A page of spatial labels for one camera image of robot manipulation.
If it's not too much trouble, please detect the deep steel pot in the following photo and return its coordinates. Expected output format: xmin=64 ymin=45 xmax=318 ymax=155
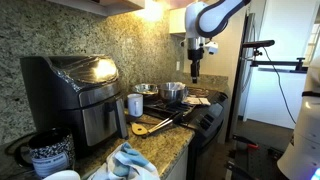
xmin=157 ymin=82 xmax=189 ymax=103

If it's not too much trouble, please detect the shallow steel bowl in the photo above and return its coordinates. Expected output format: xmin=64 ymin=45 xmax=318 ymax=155
xmin=132 ymin=83 xmax=159 ymax=97

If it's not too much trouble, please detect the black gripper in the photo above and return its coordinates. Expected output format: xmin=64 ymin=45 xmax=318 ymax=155
xmin=187 ymin=47 xmax=205 ymax=84

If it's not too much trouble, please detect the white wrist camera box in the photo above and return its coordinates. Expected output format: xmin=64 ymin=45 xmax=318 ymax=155
xmin=204 ymin=40 xmax=220 ymax=56

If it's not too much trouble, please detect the red handled clamp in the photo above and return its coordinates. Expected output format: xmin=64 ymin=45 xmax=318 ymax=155
xmin=232 ymin=134 xmax=260 ymax=150

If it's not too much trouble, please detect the white upper cabinet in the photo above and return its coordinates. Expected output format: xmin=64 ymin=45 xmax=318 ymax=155
xmin=46 ymin=0 xmax=146 ymax=18

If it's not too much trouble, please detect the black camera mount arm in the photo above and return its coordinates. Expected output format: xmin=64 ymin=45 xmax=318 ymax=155
xmin=249 ymin=48 xmax=309 ymax=74

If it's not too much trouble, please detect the black white patterned mug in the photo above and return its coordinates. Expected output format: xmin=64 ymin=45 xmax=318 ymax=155
xmin=28 ymin=128 xmax=76 ymax=179

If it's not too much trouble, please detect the black stove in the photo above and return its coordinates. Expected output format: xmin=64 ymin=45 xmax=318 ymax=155
xmin=143 ymin=86 xmax=230 ymax=180

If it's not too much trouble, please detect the wooden spatula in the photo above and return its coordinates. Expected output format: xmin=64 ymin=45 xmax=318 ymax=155
xmin=130 ymin=121 xmax=149 ymax=137

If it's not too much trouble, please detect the patterned kitchen towel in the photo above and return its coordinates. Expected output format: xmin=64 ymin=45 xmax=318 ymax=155
xmin=182 ymin=95 xmax=212 ymax=107

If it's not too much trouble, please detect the window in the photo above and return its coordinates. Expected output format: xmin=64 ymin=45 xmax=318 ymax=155
xmin=304 ymin=23 xmax=320 ymax=65

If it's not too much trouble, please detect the black steel air fryer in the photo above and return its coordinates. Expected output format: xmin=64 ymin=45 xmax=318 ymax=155
xmin=19 ymin=54 xmax=130 ymax=158

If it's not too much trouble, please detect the blue white dish towel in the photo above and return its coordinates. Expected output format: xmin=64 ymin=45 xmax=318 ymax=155
xmin=87 ymin=142 xmax=161 ymax=180

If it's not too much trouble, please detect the black camera cable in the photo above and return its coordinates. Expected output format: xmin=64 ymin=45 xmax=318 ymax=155
xmin=262 ymin=46 xmax=298 ymax=126

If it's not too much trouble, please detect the white cup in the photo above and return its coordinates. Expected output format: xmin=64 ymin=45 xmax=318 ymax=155
xmin=43 ymin=169 xmax=81 ymax=180

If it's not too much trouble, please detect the black power cord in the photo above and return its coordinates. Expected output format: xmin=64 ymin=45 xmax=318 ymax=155
xmin=4 ymin=132 xmax=34 ymax=168

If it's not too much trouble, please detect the black external camera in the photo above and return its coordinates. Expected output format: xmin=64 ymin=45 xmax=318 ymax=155
xmin=242 ymin=39 xmax=276 ymax=50

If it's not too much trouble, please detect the white ceramic mug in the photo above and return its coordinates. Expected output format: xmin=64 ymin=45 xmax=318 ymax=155
xmin=126 ymin=93 xmax=144 ymax=118

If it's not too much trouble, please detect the dark robot mounting platform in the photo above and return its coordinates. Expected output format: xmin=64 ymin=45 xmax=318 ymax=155
xmin=224 ymin=139 xmax=285 ymax=180

